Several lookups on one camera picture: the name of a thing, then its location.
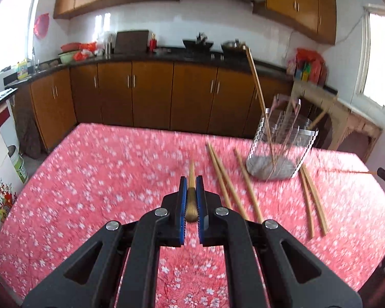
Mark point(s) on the black wok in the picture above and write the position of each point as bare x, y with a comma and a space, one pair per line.
197, 43

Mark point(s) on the red wall decoration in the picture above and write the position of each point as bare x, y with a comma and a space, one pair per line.
41, 25

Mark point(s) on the rectangular cutting board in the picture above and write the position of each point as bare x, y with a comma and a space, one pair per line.
131, 41

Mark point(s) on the dark hanging cloth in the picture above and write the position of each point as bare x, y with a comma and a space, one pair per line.
27, 131

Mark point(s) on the orange plastic bag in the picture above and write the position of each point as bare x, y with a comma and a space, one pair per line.
85, 53

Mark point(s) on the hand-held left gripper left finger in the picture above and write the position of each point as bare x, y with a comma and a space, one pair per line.
183, 211

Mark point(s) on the green white paint bucket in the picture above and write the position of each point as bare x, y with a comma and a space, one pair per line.
19, 166

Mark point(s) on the red floral tablecloth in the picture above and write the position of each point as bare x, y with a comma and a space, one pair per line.
99, 183

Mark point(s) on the wooden chopstick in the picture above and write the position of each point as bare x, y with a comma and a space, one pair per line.
324, 113
249, 186
307, 203
317, 199
255, 77
349, 172
229, 183
191, 199
218, 175

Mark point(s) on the cream wooden side table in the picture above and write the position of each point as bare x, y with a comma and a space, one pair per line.
346, 118

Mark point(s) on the small side window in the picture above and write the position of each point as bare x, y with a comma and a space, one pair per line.
381, 54

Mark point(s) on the large kitchen window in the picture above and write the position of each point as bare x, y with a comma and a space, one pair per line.
6, 32

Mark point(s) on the wok with lid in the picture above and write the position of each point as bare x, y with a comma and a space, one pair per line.
233, 46

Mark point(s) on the black kitchen countertop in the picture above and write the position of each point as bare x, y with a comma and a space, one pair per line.
173, 57

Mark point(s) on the yellow detergent bottle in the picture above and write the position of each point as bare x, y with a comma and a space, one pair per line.
23, 70

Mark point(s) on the red plastic bag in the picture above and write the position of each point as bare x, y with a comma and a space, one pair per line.
308, 61

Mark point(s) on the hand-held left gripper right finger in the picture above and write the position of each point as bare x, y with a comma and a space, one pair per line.
200, 211

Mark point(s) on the red utensil container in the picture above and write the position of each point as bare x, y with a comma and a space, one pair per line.
153, 44

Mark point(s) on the green basin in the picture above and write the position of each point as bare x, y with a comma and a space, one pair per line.
69, 58

